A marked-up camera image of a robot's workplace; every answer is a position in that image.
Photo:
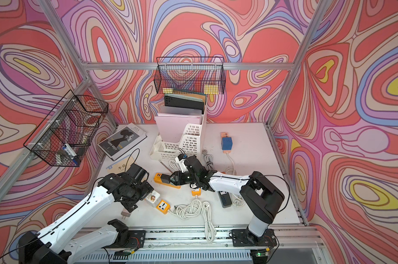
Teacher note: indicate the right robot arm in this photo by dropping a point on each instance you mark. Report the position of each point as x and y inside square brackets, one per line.
[262, 197]

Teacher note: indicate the pink power strip back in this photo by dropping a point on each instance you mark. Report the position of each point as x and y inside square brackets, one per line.
[224, 135]

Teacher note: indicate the black wire basket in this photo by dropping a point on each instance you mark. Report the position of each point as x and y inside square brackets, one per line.
[190, 74]
[63, 139]

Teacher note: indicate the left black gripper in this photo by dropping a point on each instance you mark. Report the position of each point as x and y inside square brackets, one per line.
[146, 187]

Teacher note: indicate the black notebook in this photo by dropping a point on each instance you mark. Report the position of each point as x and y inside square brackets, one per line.
[191, 101]

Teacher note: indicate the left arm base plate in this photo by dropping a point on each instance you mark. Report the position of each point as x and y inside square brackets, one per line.
[129, 240]

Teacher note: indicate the grey portrait book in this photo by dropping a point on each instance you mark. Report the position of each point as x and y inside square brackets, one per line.
[122, 141]

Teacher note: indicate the pink folder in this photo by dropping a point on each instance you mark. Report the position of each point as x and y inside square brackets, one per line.
[171, 126]

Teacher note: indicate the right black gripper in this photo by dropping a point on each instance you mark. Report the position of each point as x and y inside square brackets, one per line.
[178, 177]

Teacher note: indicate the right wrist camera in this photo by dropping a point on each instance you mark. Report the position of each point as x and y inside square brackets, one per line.
[180, 161]

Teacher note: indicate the black plug adapter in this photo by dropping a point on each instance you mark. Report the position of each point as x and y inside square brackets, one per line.
[166, 179]

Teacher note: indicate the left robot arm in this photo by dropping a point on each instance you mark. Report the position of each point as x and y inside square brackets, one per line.
[56, 243]

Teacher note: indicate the tan paper booklet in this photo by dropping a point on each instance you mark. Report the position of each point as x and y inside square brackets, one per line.
[121, 165]

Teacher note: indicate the black wire basket left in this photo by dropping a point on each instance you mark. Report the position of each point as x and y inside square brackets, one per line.
[63, 139]

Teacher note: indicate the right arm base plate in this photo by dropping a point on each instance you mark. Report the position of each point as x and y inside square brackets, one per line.
[244, 238]

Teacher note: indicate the blue cube adapter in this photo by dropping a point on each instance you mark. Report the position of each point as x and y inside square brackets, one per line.
[227, 144]

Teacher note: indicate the white plastic file rack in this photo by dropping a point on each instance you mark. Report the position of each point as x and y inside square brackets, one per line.
[190, 143]

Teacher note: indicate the black power strip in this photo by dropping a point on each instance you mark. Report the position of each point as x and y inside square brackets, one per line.
[225, 199]

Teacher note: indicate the black wire basket back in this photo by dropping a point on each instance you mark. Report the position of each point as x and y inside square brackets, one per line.
[190, 74]

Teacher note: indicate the pink usb charger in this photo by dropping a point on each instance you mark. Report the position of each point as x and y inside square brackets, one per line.
[125, 214]

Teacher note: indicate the orange power strip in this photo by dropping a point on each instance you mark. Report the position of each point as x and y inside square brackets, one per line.
[158, 179]
[163, 206]
[196, 192]

